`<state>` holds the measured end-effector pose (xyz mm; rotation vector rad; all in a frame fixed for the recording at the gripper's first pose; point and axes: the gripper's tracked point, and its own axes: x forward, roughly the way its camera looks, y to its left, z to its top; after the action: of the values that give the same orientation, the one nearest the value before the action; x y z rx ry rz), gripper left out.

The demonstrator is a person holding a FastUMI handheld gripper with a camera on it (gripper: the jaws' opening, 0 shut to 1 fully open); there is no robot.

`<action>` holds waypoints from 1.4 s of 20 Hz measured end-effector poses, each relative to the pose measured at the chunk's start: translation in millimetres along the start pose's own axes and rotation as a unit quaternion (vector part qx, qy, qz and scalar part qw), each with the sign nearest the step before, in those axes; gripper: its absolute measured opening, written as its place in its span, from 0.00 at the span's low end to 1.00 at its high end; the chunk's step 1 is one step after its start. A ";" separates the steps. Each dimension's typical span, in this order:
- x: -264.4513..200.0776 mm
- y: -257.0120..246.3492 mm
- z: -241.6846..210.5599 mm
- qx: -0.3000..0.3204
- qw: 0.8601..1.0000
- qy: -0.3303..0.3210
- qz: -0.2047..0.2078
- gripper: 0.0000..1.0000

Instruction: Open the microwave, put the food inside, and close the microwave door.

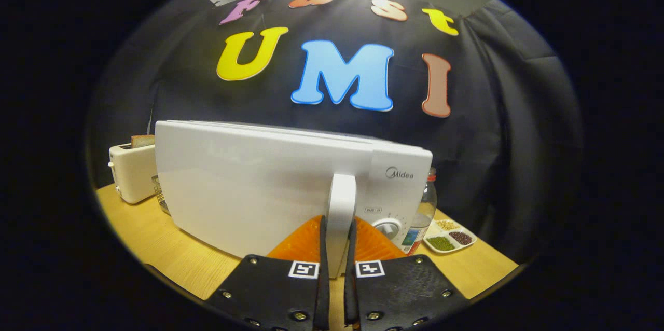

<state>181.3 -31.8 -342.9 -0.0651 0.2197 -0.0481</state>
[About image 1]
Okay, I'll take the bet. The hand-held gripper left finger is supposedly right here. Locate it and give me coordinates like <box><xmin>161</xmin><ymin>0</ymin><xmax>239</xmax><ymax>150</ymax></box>
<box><xmin>205</xmin><ymin>215</ymin><xmax>331</xmax><ymax>331</ymax></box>

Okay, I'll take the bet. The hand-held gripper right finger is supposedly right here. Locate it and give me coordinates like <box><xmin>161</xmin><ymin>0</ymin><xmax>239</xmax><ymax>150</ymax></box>
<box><xmin>343</xmin><ymin>217</ymin><xmax>470</xmax><ymax>331</ymax></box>

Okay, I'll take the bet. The white microwave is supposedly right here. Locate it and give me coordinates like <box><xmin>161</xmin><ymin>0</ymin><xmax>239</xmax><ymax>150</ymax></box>
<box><xmin>155</xmin><ymin>120</ymin><xmax>434</xmax><ymax>280</ymax></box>

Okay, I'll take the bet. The clear plastic bottle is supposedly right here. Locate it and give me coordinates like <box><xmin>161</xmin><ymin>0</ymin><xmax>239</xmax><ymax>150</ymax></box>
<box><xmin>405</xmin><ymin>167</ymin><xmax>438</xmax><ymax>255</ymax></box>

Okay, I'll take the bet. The white divided dish with beans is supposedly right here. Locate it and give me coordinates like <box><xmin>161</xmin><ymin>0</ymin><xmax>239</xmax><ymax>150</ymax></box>
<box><xmin>423</xmin><ymin>218</ymin><xmax>478</xmax><ymax>254</ymax></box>

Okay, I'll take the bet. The black backdrop cloth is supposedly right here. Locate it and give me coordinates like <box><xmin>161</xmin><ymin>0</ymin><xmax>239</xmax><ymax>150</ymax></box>
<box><xmin>86</xmin><ymin>0</ymin><xmax>584</xmax><ymax>264</ymax></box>

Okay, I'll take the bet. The white toaster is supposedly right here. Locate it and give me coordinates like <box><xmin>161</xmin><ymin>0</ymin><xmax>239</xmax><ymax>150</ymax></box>
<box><xmin>108</xmin><ymin>142</ymin><xmax>159</xmax><ymax>204</ymax></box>

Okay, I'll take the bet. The wire mesh holder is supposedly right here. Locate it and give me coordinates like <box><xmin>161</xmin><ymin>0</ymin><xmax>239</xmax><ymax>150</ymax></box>
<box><xmin>151</xmin><ymin>175</ymin><xmax>172</xmax><ymax>216</ymax></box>

